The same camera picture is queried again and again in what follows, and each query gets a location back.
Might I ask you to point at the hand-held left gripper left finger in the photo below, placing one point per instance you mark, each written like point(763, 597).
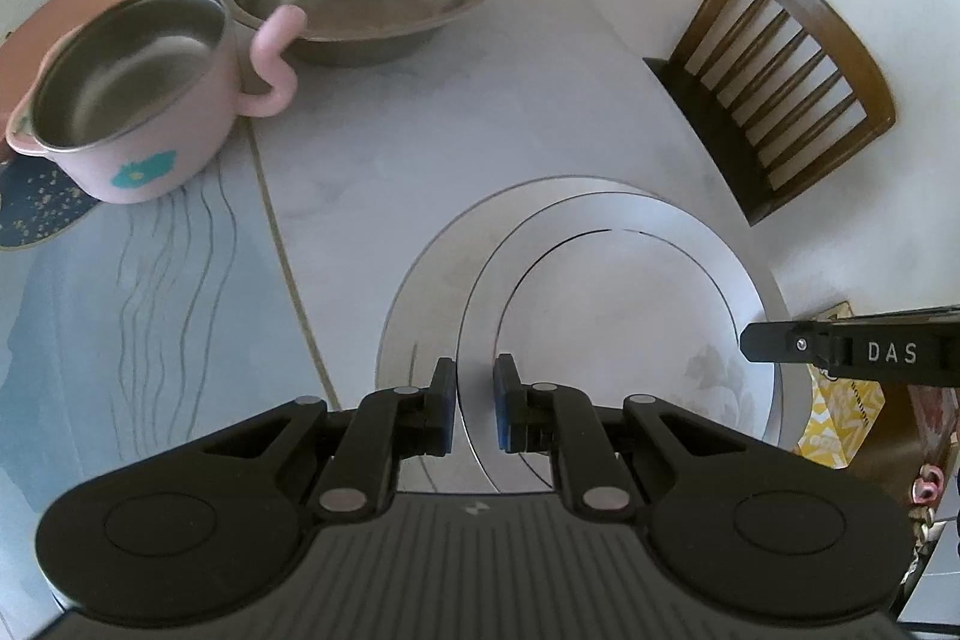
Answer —
point(446, 407)

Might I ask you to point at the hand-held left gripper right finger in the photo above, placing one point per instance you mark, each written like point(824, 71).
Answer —
point(504, 404)

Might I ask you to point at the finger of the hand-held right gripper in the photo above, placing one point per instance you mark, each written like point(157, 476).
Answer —
point(780, 341)

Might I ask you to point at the large white plate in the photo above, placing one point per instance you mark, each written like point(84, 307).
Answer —
point(427, 310)

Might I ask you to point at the white plate with grey flower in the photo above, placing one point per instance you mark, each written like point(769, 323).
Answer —
point(622, 310)

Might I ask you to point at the pink pot with steel interior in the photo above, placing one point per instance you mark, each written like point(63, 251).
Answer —
point(150, 160)

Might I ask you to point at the yellow patterned box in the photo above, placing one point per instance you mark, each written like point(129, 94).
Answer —
point(832, 415)

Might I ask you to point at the small pink toy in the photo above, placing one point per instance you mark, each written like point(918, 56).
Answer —
point(928, 484)

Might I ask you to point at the wooden slat-back chair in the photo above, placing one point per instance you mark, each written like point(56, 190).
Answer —
point(712, 123)

